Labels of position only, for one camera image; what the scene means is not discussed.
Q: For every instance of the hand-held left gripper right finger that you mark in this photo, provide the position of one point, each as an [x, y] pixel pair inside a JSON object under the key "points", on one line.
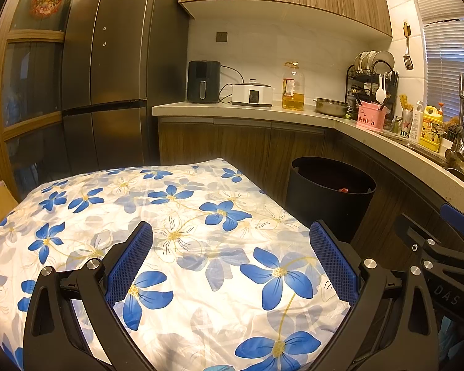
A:
{"points": [[332, 262]]}

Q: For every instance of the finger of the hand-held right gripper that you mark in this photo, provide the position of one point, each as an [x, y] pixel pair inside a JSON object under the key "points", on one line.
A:
{"points": [[452, 214], [413, 230]]}

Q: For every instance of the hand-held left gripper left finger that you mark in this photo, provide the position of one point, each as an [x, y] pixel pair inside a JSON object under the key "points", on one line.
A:
{"points": [[129, 262]]}

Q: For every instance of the black round trash bin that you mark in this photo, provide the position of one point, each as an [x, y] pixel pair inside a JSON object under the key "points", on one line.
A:
{"points": [[321, 208]]}

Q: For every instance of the small steel pot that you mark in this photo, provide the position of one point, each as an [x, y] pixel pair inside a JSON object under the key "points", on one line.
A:
{"points": [[457, 174]]}

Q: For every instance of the hanging steel utensils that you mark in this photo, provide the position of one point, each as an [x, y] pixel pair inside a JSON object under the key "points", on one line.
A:
{"points": [[454, 154]]}

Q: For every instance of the steel sink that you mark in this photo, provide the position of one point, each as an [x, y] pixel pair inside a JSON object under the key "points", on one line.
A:
{"points": [[429, 155]]}

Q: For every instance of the blue floral tablecloth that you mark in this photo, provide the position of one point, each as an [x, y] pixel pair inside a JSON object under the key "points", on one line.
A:
{"points": [[201, 239]]}

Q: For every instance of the yellow detergent bottle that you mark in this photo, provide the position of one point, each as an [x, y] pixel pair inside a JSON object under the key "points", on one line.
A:
{"points": [[429, 133]]}

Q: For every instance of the white plastic bottle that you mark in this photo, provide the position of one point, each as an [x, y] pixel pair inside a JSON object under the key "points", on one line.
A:
{"points": [[417, 123]]}

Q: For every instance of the silver beer can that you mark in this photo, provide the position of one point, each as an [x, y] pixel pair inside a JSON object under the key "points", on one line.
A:
{"points": [[406, 125]]}

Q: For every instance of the pink utensil holder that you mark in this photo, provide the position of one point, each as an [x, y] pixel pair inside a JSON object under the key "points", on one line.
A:
{"points": [[371, 118]]}

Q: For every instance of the yellow scrub brush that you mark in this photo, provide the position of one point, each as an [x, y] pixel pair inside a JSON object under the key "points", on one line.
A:
{"points": [[404, 100]]}

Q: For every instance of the black dish rack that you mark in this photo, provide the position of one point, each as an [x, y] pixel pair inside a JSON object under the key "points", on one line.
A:
{"points": [[392, 92]]}

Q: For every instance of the white plastic ladle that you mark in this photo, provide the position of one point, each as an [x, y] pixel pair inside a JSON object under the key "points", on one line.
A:
{"points": [[381, 94]]}

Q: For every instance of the light blue glove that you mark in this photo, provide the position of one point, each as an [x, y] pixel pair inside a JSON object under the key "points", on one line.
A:
{"points": [[220, 368]]}

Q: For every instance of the cardboard box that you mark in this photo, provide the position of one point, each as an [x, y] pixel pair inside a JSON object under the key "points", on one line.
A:
{"points": [[0, 205]]}

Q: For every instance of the steel basin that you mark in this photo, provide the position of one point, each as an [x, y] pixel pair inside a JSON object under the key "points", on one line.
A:
{"points": [[330, 107]]}

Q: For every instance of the white window blinds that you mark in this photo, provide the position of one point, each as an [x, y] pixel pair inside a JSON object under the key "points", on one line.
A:
{"points": [[448, 65]]}

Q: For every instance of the wooden base cabinet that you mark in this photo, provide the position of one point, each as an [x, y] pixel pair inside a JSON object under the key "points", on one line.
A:
{"points": [[236, 143]]}

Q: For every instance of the hanging steel spatula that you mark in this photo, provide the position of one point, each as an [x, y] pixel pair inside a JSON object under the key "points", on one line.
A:
{"points": [[408, 62]]}

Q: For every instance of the cooking oil bottle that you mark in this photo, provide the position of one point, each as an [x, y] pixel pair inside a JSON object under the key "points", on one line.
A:
{"points": [[293, 100]]}

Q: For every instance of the white plate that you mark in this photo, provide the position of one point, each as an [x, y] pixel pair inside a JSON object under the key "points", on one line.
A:
{"points": [[368, 61], [359, 62], [384, 61]]}

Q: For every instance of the white electric cooker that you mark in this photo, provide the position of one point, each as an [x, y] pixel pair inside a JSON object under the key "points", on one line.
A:
{"points": [[251, 94]]}

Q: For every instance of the dark steel refrigerator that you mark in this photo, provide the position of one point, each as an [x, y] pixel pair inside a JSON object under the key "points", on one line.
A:
{"points": [[120, 65]]}

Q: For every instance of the black air fryer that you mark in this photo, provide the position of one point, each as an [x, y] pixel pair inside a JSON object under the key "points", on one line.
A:
{"points": [[203, 77]]}

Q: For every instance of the wooden glass panel door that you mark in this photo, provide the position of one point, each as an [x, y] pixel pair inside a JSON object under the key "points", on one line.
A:
{"points": [[31, 81]]}

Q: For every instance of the red round door decoration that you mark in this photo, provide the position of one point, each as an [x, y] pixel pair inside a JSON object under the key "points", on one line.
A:
{"points": [[47, 0]]}

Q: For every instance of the dark wall socket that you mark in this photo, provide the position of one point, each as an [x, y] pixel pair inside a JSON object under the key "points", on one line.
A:
{"points": [[221, 36]]}

